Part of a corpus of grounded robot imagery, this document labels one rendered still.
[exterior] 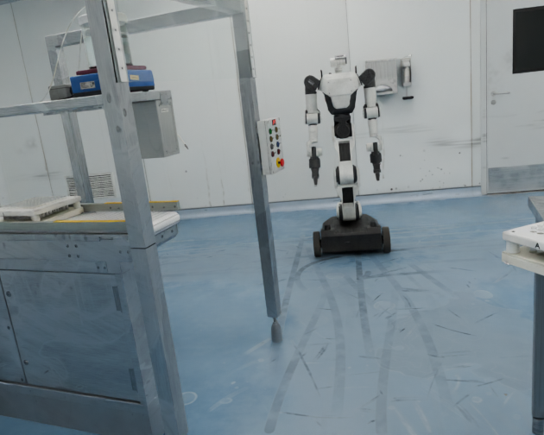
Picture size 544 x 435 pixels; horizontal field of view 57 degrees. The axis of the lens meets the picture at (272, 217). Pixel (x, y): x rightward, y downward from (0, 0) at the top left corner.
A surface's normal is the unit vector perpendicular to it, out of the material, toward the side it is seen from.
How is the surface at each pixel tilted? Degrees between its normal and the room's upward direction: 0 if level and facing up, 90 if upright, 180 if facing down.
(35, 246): 90
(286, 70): 90
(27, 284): 90
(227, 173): 90
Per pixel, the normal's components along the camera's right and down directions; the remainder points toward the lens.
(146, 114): -0.36, 0.26
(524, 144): -0.12, 0.25
